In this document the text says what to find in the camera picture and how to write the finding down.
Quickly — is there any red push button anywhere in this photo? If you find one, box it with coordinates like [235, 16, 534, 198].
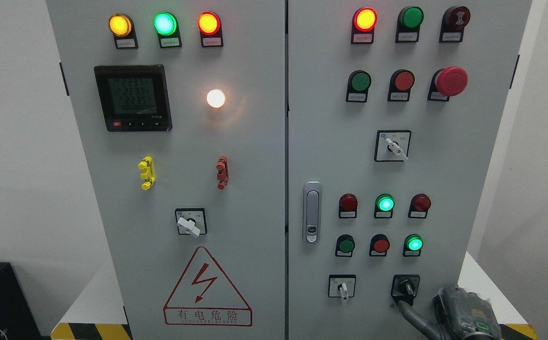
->
[369, 234, 390, 257]
[387, 69, 415, 102]

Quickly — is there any white glowing indicator light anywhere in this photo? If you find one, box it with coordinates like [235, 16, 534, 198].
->
[205, 88, 226, 108]

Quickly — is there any dark red indicator light right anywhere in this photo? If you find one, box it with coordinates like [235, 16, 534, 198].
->
[408, 194, 432, 218]

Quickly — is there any white selector switch lower right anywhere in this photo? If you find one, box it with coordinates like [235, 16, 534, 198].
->
[328, 275, 357, 304]

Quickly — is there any red electric hazard warning sticker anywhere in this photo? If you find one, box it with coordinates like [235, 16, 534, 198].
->
[163, 246, 253, 327]

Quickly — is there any dark green indicator light top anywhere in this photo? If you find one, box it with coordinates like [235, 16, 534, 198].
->
[395, 6, 424, 43]

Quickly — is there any black knob selector switch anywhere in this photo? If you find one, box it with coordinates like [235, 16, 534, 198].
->
[391, 275, 420, 306]

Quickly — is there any red indicator light top right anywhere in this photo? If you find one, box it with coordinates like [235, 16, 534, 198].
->
[351, 7, 378, 44]

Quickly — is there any yellow indicator light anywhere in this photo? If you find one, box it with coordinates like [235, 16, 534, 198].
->
[109, 13, 138, 49]

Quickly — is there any white selector switch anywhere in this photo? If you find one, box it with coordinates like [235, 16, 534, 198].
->
[328, 275, 357, 304]
[374, 130, 411, 162]

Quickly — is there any black box lower left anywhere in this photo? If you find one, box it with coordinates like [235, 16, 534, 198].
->
[0, 262, 42, 340]

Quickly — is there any right grey cabinet door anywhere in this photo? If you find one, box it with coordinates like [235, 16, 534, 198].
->
[288, 0, 531, 340]

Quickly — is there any black digital power meter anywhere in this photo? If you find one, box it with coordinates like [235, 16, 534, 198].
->
[94, 64, 173, 132]

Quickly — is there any yellow terminal connector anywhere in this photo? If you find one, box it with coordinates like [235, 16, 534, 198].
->
[137, 155, 156, 191]

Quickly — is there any lit green push button lower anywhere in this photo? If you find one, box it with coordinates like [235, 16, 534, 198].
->
[402, 234, 424, 257]

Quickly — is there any dark red indicator light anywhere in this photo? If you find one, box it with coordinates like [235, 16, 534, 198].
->
[408, 194, 432, 218]
[338, 193, 358, 219]

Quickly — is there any white selector switch upper right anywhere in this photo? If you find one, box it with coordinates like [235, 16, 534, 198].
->
[374, 130, 411, 162]

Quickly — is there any red indicator light top left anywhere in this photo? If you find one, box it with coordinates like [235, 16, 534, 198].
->
[197, 11, 223, 48]

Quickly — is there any green push button upper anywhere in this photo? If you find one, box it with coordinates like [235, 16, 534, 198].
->
[345, 70, 371, 103]

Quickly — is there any red push button lower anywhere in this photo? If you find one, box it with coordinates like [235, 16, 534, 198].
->
[369, 234, 390, 257]

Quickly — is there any grey cabinet door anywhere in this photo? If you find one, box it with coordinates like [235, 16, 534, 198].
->
[47, 0, 285, 340]
[288, 0, 531, 340]

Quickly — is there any white selector switch left door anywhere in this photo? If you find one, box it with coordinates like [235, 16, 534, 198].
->
[175, 207, 208, 238]

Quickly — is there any left grey cabinet door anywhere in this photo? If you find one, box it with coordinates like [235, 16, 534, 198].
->
[47, 0, 285, 340]

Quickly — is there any red terminal connector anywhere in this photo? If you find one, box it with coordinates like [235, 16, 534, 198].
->
[216, 155, 229, 190]

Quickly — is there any red push button upper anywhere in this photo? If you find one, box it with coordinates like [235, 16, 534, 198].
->
[387, 69, 415, 102]

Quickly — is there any green indicator light top left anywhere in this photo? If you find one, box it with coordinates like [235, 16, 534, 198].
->
[153, 12, 182, 48]

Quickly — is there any dark red indicator light left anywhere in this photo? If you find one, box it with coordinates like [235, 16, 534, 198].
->
[338, 193, 358, 219]

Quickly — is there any dark red buzzer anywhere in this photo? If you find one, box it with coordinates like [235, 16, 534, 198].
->
[439, 6, 471, 43]

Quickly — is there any lit green indicator light middle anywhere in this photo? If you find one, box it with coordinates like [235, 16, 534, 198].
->
[374, 194, 395, 218]

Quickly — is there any silver door handle lock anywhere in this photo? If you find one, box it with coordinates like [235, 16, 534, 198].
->
[303, 181, 322, 244]

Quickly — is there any red emergency stop mushroom button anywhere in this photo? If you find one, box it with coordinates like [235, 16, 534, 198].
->
[428, 65, 469, 102]

